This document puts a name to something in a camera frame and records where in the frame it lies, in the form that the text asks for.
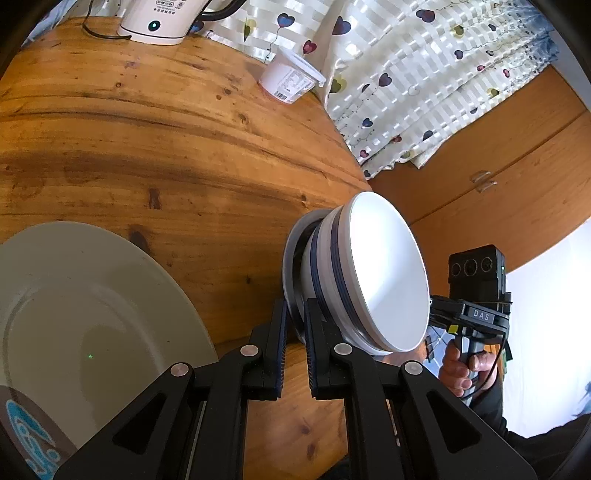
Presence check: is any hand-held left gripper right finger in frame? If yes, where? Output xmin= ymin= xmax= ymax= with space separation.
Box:
xmin=304 ymin=299 xmax=539 ymax=480

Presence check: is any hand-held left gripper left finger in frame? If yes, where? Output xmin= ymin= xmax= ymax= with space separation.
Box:
xmin=53 ymin=299 xmax=289 ymax=480

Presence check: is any white bowl with blue stripe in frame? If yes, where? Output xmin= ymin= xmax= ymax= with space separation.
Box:
xmin=300 ymin=220 xmax=342 ymax=333
xmin=323 ymin=191 xmax=430 ymax=356

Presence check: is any stainless steel bowl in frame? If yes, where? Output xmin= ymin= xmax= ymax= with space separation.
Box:
xmin=283 ymin=209 xmax=340 ymax=347

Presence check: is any grey plate with blue print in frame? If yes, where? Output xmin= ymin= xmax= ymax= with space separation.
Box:
xmin=0 ymin=222 xmax=220 ymax=480

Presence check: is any person's right forearm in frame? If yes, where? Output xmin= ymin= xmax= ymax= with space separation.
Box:
xmin=471 ymin=378 xmax=591 ymax=480

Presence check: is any person's right hand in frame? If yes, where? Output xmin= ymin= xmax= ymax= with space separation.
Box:
xmin=438 ymin=342 xmax=502 ymax=407

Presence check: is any heart print curtain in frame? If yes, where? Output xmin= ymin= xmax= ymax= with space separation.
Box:
xmin=194 ymin=0 xmax=561 ymax=181

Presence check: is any white plastic tub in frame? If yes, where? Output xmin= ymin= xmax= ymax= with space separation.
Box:
xmin=259 ymin=48 xmax=326 ymax=104

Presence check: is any white electric kettle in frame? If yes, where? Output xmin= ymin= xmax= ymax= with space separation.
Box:
xmin=116 ymin=0 xmax=247 ymax=46

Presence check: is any black kettle power cord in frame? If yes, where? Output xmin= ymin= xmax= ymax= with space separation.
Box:
xmin=82 ymin=0 xmax=134 ymax=41

